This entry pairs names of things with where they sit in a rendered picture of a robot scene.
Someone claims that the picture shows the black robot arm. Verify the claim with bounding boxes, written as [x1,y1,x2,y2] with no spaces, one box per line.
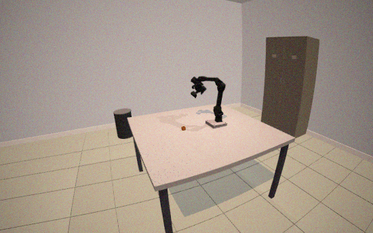
[191,76,226,123]

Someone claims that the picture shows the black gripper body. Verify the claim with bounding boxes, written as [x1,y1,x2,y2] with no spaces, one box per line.
[191,86,207,97]

